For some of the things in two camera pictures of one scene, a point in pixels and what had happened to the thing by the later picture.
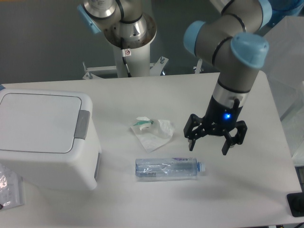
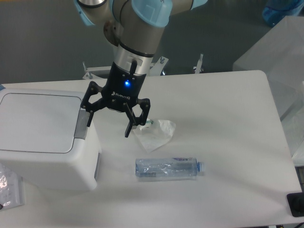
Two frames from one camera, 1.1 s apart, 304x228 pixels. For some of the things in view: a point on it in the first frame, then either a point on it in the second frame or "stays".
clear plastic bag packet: (12, 192) stays
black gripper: (221, 119) -> (121, 91)
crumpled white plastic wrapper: (153, 134) stays
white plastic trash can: (43, 139) stays
